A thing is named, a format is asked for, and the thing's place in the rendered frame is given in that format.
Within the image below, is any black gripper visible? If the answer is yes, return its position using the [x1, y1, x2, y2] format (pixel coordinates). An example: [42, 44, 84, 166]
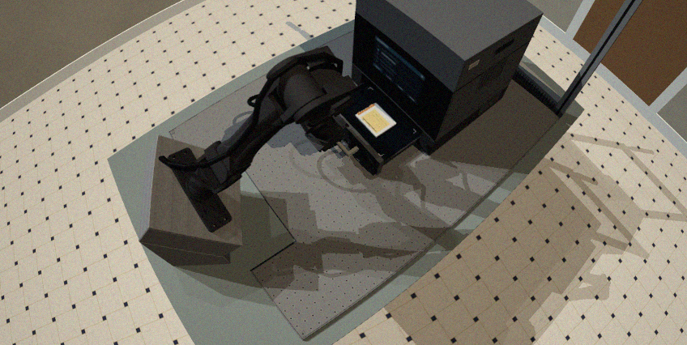
[305, 115, 349, 152]

